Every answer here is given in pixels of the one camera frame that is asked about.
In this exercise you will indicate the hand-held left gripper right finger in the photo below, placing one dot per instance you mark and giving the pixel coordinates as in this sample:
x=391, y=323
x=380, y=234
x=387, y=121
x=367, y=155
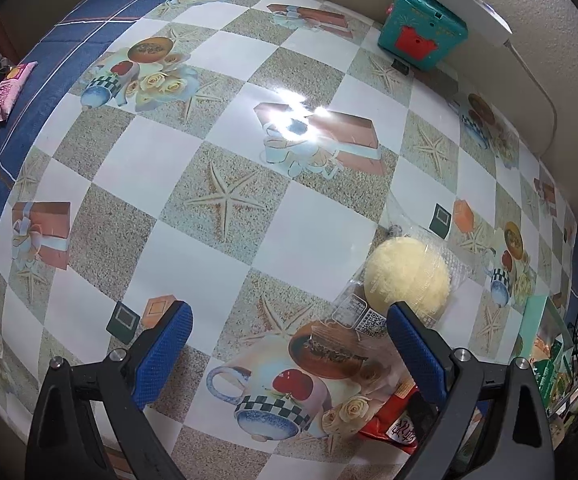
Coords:
x=416, y=355

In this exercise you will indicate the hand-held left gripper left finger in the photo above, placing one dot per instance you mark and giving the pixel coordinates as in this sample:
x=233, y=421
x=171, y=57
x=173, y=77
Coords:
x=164, y=355

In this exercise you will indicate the red packet white print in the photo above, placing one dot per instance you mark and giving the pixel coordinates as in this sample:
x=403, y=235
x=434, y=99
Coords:
x=394, y=427

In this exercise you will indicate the white puff ball snack bag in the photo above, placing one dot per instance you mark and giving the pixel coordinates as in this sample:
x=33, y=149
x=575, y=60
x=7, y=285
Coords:
x=404, y=280

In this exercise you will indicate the shallow teal cardboard box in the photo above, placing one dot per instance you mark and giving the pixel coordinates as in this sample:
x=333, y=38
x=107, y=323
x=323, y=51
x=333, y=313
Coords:
x=536, y=315

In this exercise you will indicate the large green snack packet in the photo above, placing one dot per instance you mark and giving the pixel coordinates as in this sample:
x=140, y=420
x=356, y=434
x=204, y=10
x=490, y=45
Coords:
x=549, y=377

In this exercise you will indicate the checkered printed tablecloth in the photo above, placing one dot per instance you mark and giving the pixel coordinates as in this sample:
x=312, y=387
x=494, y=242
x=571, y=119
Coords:
x=144, y=170

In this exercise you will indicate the small pink sachet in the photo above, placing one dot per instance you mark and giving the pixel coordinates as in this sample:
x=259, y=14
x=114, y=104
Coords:
x=9, y=92

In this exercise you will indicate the small teal box red label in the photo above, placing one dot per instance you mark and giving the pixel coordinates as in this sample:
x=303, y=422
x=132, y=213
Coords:
x=419, y=35

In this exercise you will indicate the white power strip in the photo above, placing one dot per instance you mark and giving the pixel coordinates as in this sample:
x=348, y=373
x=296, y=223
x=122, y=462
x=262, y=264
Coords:
x=474, y=5

